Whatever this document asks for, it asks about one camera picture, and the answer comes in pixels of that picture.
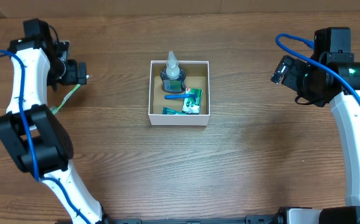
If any green white toothbrush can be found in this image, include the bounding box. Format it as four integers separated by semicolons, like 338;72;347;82
50;84;82;115

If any blue pump bottle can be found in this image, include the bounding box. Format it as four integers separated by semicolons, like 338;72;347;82
160;51;186;93

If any teal toothpaste tube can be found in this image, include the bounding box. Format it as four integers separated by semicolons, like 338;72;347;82
162;107;185;115

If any blue disposable razor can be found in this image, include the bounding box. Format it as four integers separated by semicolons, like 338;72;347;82
164;91;201;103

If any green soap packet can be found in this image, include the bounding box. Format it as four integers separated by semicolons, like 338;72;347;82
182;88;203;114

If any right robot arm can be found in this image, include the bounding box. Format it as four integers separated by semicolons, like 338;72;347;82
268;27;360;223

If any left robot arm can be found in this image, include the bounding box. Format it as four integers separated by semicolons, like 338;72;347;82
0;19;111;223

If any white cardboard box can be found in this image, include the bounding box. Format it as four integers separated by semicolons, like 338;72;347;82
148;60;211;126

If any right blue cable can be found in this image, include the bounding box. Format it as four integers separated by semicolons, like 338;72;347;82
275;33;360;156

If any blue cable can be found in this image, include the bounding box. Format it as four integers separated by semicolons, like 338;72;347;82
275;33;360;156
0;49;92;224

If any left blue cable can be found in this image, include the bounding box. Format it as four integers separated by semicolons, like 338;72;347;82
0;49;92;224

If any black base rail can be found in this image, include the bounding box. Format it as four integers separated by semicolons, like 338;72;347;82
108;206;360;224

